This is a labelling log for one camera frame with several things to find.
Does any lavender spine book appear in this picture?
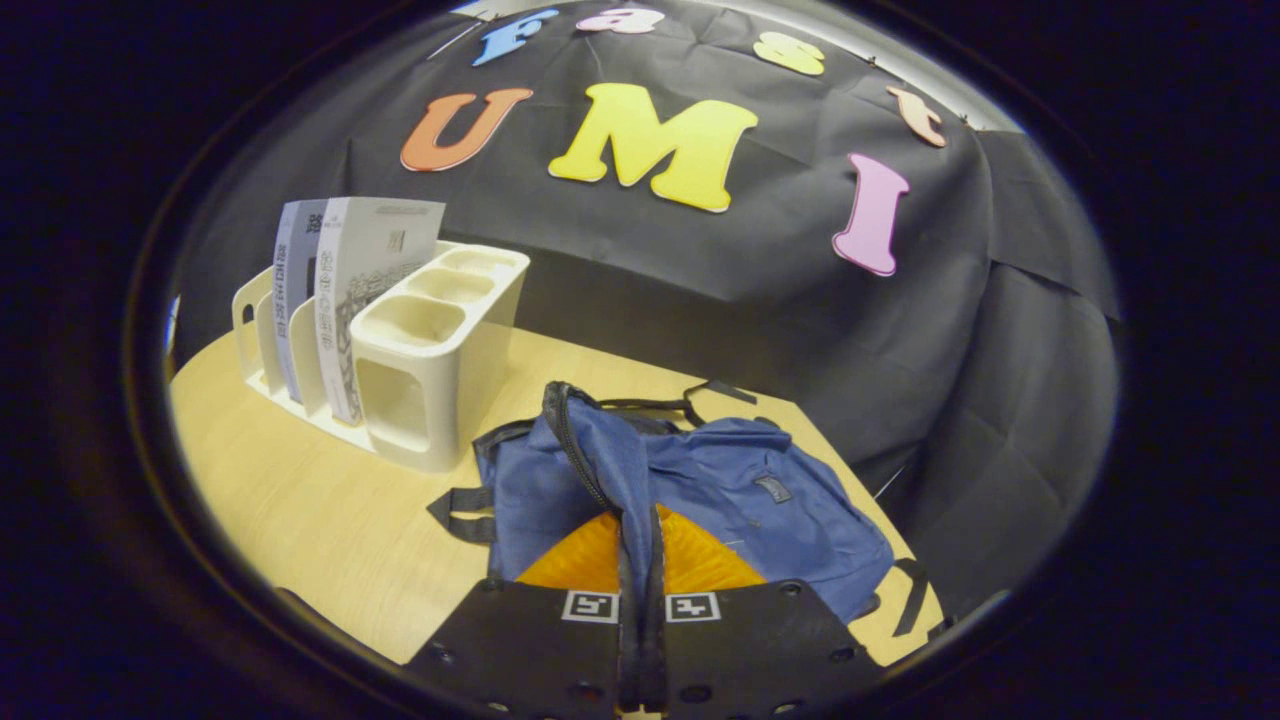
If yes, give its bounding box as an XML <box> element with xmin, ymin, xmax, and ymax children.
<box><xmin>272</xmin><ymin>198</ymin><xmax>331</xmax><ymax>406</ymax></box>

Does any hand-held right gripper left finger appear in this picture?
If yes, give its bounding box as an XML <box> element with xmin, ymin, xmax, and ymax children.
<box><xmin>405</xmin><ymin>508</ymin><xmax>642</xmax><ymax>720</ymax></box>

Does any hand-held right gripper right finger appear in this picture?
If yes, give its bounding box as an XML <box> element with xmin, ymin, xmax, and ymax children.
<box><xmin>640</xmin><ymin>503</ymin><xmax>887</xmax><ymax>720</ymax></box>

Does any blue schoolbag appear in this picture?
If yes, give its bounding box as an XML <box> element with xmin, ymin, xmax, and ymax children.
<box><xmin>427</xmin><ymin>380</ymin><xmax>946</xmax><ymax>641</ymax></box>

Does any white grey patterned book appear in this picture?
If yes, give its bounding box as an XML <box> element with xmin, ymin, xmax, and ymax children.
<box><xmin>313</xmin><ymin>196</ymin><xmax>447</xmax><ymax>426</ymax></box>

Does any white plastic bookshelf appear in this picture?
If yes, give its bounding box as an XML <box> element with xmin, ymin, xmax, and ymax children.
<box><xmin>232</xmin><ymin>240</ymin><xmax>531</xmax><ymax>473</ymax></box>

